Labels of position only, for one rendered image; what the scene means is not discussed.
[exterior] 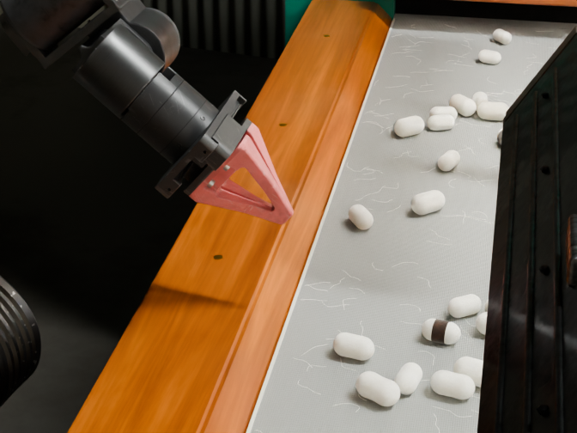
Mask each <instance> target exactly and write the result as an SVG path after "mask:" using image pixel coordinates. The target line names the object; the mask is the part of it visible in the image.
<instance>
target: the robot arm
mask: <svg viewBox="0 0 577 433"><path fill-rule="evenodd" d="M0 5H1V8H2V10H3V13H2V14H1V15H0V22H1V25H2V27H3V30H4V31H5V33H6V34H7V35H8V36H9V37H10V38H11V39H12V40H13V42H14V43H15V44H16V45H17V47H18V48H19V49H20V50H21V52H22V53H23V54H24V55H25V56H27V55H28V54H29V53H30V52H31V53H32V54H33V55H34V57H35V58H36V59H37V60H38V61H39V63H40V64H41V65H42V66H43V68H44V69H46V68H47V67H49V66H50V65H51V64H53V63H54V62H55V61H56V60H58V59H59V58H60V57H62V56H63V55H64V54H65V53H66V52H67V51H68V50H69V49H71V48H72V47H73V46H75V45H76V44H77V43H78V42H80V41H81V40H82V39H84V38H85V37H86V36H87V35H88V36H89V39H88V40H86V41H85V42H84V43H83V44H82V45H80V47H79V48H78V50H79V51H80V53H81V59H80V61H79V62H78V64H77V65H76V66H75V67H74V69H73V70H72V71H73V72H74V73H75V74H74V76H73V77H72V78H74V79H75V80H76V81H77V82H78V83H79V84H81V85H82V86H83V87H84V88H85V89H86V90H87V91H88V92H89V93H90V94H91V95H93V96H94V97H95V98H96V99H97V100H98V101H100V102H101V103H102V104H103V105H104V106H105V107H107V108H108V109H109V110H110V111H111V112H112V113H114V114H115V115H116V116H117V117H118V118H120V119H121V118H122V117H123V116H124V115H125V116H124V117H123V118H122V119H121V120H122V121H123V122H124V123H125V124H127V125H128V126H129V127H130V128H131V129H132V130H133V131H134V132H135V133H136V134H137V135H139V136H140V137H141V138H142V139H143V140H144V141H146V142H147V143H148V144H149V145H150V146H151V147H153V148H154V149H155V150H156V151H157V152H159V153H160V154H161V155H162V156H163V157H164V158H165V159H166V160H167V161H169V162H170V163H172V164H171V165H170V167H169V168H168V169H167V171H166V172H165V173H164V174H163V176H162V177H161V179H160V180H159V182H158V183H157V185H156V186H155V189H156V190H157V191H158V192H160V193H161V194H162V195H163V196H164V197H165V198H169V197H170V196H171V195H172V194H173V193H174V192H175V191H176V190H177V189H178V188H179V187H180V186H181V184H182V182H181V181H182V179H183V178H185V179H187V180H188V181H189V183H188V184H187V186H186V187H185V189H184V191H183V192H184V193H185V194H187V195H188V196H189V197H190V198H191V199H193V200H194V201H195V202H198V203H201V204H208V205H213V206H216V207H220V208H224V209H228V210H235V211H239V212H243V213H246V214H249V215H252V216H255V217H259V218H262V219H264V220H267V221H270V222H273V223H278V224H281V225H283V224H285V223H286V222H287V221H288V220H289V218H290V217H292V216H293V214H294V210H293V208H292V206H291V204H290V202H289V200H288V198H287V195H286V193H285V191H284V190H283V188H282V185H281V183H280V180H279V179H278V177H277V175H276V171H275V169H274V167H273V164H272V162H271V159H270V156H269V153H268V151H267V149H266V147H265V144H264V140H263V138H262V136H261V134H260V131H259V128H258V127H257V126H256V125H255V124H253V122H251V121H250V120H249V119H248V118H246V119H244V120H243V121H242V123H241V124H239V123H237V122H236V121H235V120H234V119H233V117H234V115H235V114H236V113H237V111H238V110H239V109H240V108H241V107H242V106H243V105H244V104H245V103H246V99H245V98H243V97H242V96H241V95H240V94H239V93H238V92H237V91H235V90H234V91H233V92H232V94H231V95H230V96H229V97H228V98H227V99H226V100H225V101H224V102H223V103H222V104H221V105H220V106H219V107H218V108H216V107H215V106H214V105H213V104H212V103H210V102H209V101H207V100H206V99H205V98H204V97H203V96H202V95H201V94H199V93H198V92H197V91H196V90H195V89H194V88H193V87H192V86H191V85H190V84H189V83H188V82H187V81H185V80H184V79H183V78H182V77H181V76H180V75H178V74H177V73H176V72H175V71H174V70H173V69H172V68H170V67H169V66H170V64H171V63H172V62H173V61H174V59H176V57H177V55H178V53H179V46H180V38H179V31H178V29H177V28H176V26H175V24H174V22H173V21H172V20H171V19H170V18H169V17H168V16H167V15H166V14H164V13H163V12H161V11H159V10H158V9H152V8H147V7H145V6H144V5H143V3H142V2H141V1H140V0H0ZM104 5H106V8H105V9H104V10H103V11H101V12H100V13H99V14H98V15H97V16H96V17H95V18H94V19H92V20H91V21H90V20H88V21H87V24H86V25H85V26H83V27H82V28H81V29H80V30H78V31H77V32H76V33H75V34H73V35H72V36H71V37H70V38H68V39H67V40H66V41H65V42H64V43H63V44H62V45H60V46H58V45H57V43H58V42H59V41H61V40H62V39H63V38H65V37H66V36H67V35H68V34H70V33H71V32H72V31H73V30H75V29H76V28H77V27H78V26H80V25H81V24H82V23H83V22H85V21H86V20H87V19H88V18H89V17H90V16H91V15H93V14H94V13H95V12H96V11H98V10H99V9H100V8H101V7H103V6H104ZM127 111H129V112H128V113H127V114H125V113H126V112H127ZM240 168H246V170H247V171H248V172H249V173H250V175H251V176H252V177H253V178H254V179H255V180H256V181H257V183H258V184H259V185H260V187H261V188H262V189H263V191H264V192H265V194H266V195H267V197H268V198H269V200H270V201H271V203H272V204H270V203H268V202H266V201H264V200H263V199H261V198H259V197H257V196H255V195H253V194H252V193H250V192H248V191H247V190H246V189H244V188H243V187H241V186H239V185H237V184H236V183H234V182H233V181H231V180H230V179H229V177H230V176H231V175H232V174H233V173H234V172H235V171H236V170H237V171H238V170H239V169H240Z"/></svg>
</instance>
